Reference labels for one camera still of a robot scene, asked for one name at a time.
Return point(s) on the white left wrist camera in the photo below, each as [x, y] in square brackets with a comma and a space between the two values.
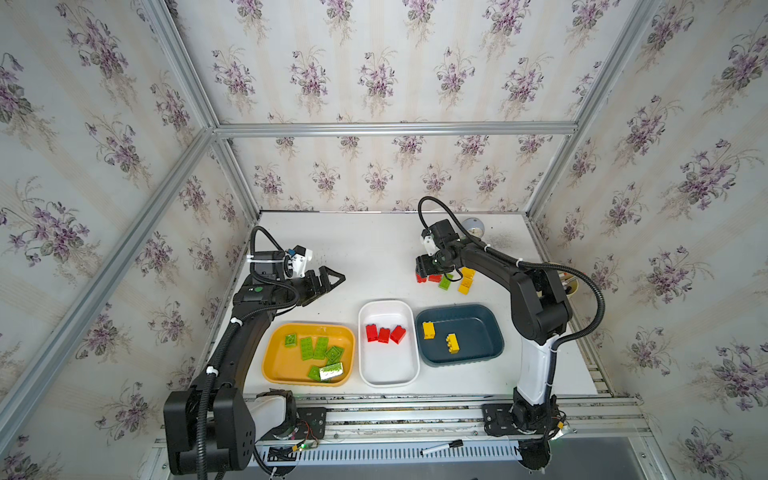
[296, 262]

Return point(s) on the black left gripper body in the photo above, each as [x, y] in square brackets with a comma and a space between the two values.
[317, 283]

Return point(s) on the white plastic tray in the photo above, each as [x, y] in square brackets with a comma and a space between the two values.
[388, 365]

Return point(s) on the small white alarm clock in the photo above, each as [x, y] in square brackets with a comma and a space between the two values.
[474, 226]

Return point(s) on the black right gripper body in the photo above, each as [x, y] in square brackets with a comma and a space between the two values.
[429, 263]

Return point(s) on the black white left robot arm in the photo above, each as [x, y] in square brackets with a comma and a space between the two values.
[209, 428]

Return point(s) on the long green lego brick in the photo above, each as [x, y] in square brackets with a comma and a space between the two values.
[306, 346]

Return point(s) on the yellow plastic tray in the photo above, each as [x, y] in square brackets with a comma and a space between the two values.
[284, 365]

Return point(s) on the yellow lego brick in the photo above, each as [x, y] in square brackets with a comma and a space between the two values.
[468, 272]
[429, 331]
[465, 286]
[452, 343]

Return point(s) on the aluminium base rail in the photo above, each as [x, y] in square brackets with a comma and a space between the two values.
[390, 429]

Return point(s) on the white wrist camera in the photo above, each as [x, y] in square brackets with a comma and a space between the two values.
[429, 245]
[296, 262]

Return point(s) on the yellow pen cup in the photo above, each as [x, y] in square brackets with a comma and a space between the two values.
[570, 283]

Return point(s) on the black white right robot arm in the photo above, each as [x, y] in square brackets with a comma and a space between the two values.
[540, 308]

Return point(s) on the black marker pen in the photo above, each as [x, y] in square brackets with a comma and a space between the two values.
[441, 447]

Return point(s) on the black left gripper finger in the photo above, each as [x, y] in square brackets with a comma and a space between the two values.
[324, 289]
[330, 278]

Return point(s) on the dark teal plastic tray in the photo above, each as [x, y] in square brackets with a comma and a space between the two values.
[476, 328]

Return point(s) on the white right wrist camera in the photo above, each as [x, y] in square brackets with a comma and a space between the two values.
[429, 245]

